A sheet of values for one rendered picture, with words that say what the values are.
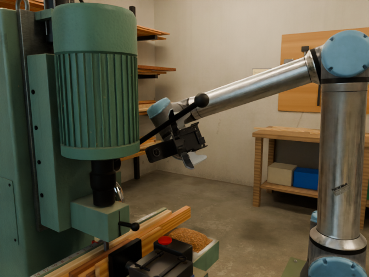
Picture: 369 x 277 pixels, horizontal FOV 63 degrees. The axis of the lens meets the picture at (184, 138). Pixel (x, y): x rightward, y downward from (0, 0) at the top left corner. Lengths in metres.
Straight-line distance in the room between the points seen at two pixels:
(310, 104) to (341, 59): 2.99
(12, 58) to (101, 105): 0.27
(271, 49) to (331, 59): 3.14
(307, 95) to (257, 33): 0.99
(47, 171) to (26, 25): 0.34
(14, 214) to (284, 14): 3.63
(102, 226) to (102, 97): 0.29
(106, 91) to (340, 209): 0.68
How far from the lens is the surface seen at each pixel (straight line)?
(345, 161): 0.90
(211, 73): 4.27
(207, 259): 0.91
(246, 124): 4.09
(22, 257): 0.92
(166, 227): 0.97
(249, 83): 1.05
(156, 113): 1.01
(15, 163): 0.83
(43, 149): 0.79
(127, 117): 0.66
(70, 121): 0.66
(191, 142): 0.81
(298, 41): 3.91
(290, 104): 3.89
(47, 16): 0.80
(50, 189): 0.80
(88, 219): 0.77
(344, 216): 0.95
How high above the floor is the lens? 1.35
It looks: 10 degrees down
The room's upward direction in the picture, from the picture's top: straight up
